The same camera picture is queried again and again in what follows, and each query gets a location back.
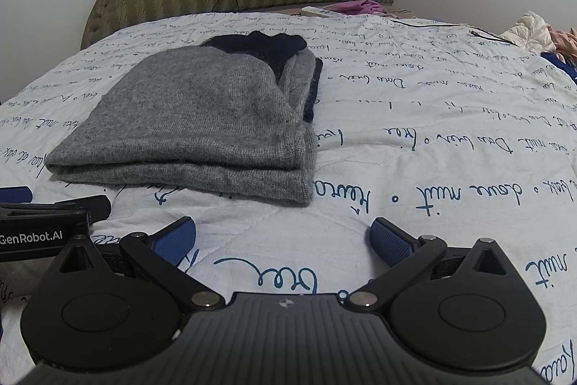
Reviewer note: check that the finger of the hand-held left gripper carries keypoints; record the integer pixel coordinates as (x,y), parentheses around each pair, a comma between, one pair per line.
(88,209)
(16,194)

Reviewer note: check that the white script-printed quilt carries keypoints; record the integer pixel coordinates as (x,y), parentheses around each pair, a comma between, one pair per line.
(428,105)

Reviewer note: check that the blue cloth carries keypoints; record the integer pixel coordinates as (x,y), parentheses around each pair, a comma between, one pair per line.
(561,67)

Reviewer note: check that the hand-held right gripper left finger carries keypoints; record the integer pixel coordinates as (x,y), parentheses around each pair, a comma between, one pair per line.
(176,238)

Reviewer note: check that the pink cloth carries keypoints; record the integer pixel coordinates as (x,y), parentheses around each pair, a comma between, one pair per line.
(563,42)

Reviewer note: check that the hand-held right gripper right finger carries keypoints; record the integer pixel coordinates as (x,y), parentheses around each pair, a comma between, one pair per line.
(390,240)

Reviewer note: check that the purple cloth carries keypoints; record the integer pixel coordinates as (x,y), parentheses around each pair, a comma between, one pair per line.
(360,7)

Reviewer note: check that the white padded jacket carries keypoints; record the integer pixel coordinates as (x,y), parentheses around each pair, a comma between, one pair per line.
(527,31)

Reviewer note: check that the grey navy knit sweater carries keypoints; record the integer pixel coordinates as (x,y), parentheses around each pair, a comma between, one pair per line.
(189,105)

